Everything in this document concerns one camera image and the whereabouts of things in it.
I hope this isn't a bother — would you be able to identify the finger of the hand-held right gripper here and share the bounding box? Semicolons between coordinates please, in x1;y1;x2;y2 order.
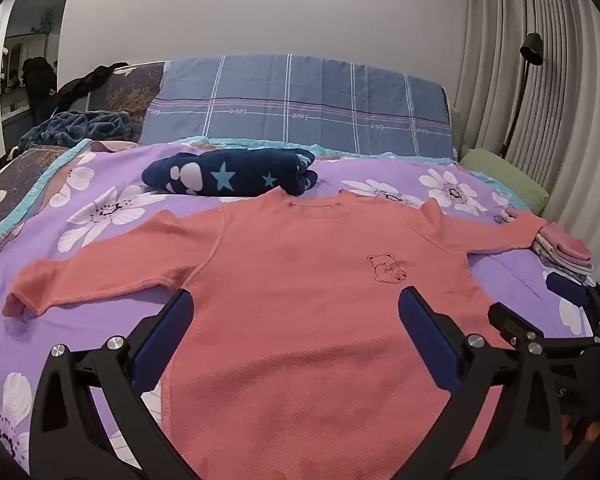
544;270;600;342
487;302;600;362

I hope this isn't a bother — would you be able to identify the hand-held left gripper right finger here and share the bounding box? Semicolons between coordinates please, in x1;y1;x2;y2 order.
397;287;567;480

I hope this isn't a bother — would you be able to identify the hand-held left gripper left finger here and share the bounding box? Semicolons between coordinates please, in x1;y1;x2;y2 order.
30;289;197;480

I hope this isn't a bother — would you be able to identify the pink knit sweater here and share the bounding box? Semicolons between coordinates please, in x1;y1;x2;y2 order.
2;186;548;480

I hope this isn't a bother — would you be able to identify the stack of folded clothes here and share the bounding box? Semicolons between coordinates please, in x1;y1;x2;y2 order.
530;222;595;277

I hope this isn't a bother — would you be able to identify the green pillow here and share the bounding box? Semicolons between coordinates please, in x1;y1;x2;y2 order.
457;148;551;213

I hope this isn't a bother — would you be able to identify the purple floral bedsheet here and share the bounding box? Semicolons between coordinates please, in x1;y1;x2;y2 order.
0;137;600;476

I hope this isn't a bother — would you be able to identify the navy star print blanket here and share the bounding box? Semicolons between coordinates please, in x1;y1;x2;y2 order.
141;148;319;198

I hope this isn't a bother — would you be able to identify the beige pleated curtain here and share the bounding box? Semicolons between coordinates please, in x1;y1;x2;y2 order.
452;0;600;281

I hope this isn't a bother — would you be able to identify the grey patterned quilt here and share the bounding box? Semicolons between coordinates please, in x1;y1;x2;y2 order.
0;61;167;247

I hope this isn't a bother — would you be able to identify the teal fluffy blanket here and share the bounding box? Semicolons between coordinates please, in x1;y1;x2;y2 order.
19;110;134;152

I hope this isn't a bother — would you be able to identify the black floor lamp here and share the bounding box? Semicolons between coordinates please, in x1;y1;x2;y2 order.
497;32;545;161

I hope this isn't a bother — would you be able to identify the dark clothing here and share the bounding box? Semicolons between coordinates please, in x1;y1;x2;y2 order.
54;62;131;112

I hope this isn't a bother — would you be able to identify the blue plaid pillow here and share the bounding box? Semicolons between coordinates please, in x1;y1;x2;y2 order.
139;53;454;160

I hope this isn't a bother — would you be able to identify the potted plant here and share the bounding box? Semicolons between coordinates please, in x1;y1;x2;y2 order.
36;9;57;37

